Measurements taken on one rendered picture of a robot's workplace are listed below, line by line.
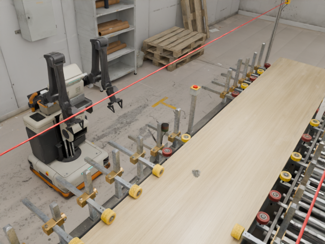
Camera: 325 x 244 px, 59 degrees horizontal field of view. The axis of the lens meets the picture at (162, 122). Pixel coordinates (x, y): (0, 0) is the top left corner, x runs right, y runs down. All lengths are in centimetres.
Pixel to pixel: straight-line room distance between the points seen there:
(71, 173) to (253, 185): 180
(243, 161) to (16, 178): 247
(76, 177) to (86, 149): 39
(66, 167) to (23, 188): 57
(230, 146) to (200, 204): 68
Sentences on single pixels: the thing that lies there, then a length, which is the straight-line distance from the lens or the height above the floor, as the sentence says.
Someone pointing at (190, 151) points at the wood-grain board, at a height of 90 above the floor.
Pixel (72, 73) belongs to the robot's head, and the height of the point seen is 134.
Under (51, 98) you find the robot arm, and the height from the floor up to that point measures 125.
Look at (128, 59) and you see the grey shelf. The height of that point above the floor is 25.
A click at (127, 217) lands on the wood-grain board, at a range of 190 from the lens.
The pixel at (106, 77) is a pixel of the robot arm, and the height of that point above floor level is 130.
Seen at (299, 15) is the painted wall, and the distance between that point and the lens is 960.
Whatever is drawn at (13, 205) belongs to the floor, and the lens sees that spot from 338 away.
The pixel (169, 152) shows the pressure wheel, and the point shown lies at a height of 91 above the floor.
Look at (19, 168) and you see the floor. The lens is 375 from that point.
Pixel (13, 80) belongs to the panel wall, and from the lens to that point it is 448.
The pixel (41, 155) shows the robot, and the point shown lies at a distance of 317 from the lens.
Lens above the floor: 244
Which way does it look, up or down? 36 degrees down
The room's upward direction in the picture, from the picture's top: 3 degrees clockwise
